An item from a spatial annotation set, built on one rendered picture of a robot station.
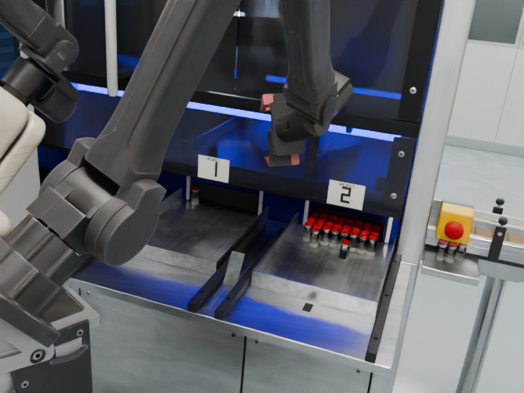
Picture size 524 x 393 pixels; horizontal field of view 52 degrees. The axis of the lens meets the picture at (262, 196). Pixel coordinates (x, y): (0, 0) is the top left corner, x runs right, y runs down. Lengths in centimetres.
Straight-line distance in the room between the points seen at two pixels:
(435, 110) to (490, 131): 474
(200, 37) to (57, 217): 22
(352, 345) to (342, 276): 24
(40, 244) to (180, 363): 122
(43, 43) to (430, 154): 79
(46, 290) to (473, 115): 554
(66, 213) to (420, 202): 88
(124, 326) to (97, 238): 121
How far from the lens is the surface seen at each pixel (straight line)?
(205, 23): 53
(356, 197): 128
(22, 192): 157
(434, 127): 122
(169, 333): 168
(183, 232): 135
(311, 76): 82
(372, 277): 124
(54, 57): 97
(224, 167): 136
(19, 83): 97
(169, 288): 113
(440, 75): 120
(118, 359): 185
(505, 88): 587
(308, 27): 73
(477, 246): 143
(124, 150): 55
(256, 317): 106
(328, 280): 120
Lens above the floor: 148
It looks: 22 degrees down
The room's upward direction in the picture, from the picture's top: 5 degrees clockwise
